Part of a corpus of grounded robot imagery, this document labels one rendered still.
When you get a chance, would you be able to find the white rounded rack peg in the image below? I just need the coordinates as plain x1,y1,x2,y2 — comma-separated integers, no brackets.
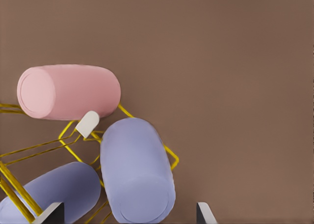
75,110,100,139

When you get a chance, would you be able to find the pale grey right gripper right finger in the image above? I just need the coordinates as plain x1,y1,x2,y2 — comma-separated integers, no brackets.
196,202,218,224

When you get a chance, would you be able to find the yellow wire cup rack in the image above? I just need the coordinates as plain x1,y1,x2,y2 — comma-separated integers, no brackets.
0,102,180,224

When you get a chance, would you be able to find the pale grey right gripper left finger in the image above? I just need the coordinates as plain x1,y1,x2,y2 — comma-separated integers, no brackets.
31,202,65,224

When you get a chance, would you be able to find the pink cup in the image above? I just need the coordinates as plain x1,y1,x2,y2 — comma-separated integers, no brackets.
17,64,122,121

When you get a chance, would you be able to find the lavender cup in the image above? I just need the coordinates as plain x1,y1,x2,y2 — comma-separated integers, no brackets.
0,161,102,224
100,117,177,224

